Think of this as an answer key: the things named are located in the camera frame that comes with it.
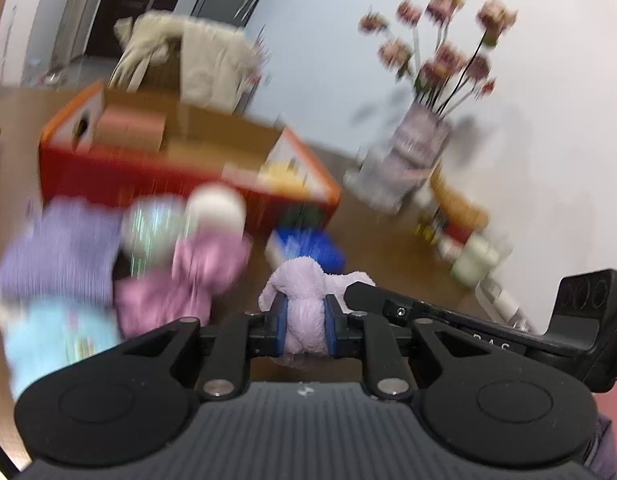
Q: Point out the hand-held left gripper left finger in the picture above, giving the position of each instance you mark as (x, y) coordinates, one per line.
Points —
(280, 322)

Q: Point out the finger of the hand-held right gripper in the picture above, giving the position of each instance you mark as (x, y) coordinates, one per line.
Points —
(388, 305)

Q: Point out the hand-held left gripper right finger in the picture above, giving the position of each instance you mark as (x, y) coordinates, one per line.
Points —
(331, 322)

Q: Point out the pale pink plush bunny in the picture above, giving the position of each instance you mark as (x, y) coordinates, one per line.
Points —
(304, 317)

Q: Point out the blue tissue pack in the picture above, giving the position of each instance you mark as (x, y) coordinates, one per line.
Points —
(313, 251)

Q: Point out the pink satin cloth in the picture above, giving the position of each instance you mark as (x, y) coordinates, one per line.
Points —
(203, 265)

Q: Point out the orange cardboard box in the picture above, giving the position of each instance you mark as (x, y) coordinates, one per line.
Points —
(153, 175)

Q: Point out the light blue fluffy plush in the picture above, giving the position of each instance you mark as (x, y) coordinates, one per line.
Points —
(48, 340)

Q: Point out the purple knitted cloth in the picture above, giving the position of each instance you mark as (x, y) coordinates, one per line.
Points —
(58, 250)

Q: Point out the person's right forearm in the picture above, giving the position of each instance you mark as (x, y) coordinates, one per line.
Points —
(608, 450)

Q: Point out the white jar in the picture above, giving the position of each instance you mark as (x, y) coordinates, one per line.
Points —
(473, 260)

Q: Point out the white round plush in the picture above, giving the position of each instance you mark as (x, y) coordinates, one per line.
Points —
(218, 210)

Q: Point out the pale green round plush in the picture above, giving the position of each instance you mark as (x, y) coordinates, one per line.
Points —
(153, 225)

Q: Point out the glass vase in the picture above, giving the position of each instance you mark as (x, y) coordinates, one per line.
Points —
(413, 145)

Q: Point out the bunch of pink flowers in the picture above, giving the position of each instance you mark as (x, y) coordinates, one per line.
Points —
(446, 60)

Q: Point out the cream fleece coat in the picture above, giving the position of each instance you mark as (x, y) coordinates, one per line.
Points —
(208, 60)

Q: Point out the brown wooden chair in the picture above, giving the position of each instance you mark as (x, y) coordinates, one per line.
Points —
(161, 72)

